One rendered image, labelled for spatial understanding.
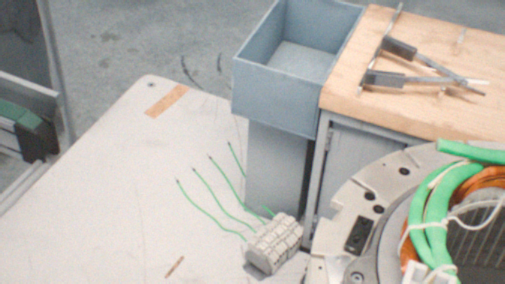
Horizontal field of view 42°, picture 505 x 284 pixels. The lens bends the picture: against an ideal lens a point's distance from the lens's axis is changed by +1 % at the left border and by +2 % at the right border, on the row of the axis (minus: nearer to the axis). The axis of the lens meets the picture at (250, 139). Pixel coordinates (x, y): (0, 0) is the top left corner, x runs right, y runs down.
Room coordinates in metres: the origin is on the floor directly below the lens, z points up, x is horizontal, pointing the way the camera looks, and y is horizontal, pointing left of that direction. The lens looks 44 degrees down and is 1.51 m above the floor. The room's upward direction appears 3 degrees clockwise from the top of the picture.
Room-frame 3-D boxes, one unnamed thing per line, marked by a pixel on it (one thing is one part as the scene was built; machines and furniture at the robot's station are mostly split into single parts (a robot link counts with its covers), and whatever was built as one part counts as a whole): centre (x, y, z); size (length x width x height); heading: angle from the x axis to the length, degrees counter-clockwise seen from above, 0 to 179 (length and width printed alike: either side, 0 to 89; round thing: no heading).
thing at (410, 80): (0.54, -0.18, 1.09); 0.06 x 0.01 x 0.01; 94
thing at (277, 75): (0.65, -0.05, 0.92); 0.17 x 0.11 x 0.28; 159
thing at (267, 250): (0.54, -0.04, 0.80); 0.10 x 0.05 x 0.04; 141
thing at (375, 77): (0.54, -0.13, 1.09); 0.04 x 0.01 x 0.02; 84
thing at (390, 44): (0.59, -0.16, 1.09); 0.04 x 0.01 x 0.02; 54
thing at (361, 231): (0.32, -0.09, 1.10); 0.03 x 0.01 x 0.01; 157
